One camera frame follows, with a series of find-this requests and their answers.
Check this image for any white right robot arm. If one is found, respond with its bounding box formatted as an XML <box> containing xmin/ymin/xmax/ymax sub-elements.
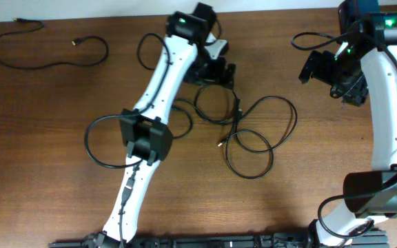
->
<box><xmin>299</xmin><ymin>1</ymin><xmax>397</xmax><ymax>247</ymax></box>

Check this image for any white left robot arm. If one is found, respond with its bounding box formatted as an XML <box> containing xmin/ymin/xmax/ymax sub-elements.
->
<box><xmin>96</xmin><ymin>3</ymin><xmax>236</xmax><ymax>247</ymax></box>

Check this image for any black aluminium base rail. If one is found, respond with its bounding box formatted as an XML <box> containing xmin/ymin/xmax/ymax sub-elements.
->
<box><xmin>48</xmin><ymin>229</ymin><xmax>389</xmax><ymax>248</ymax></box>

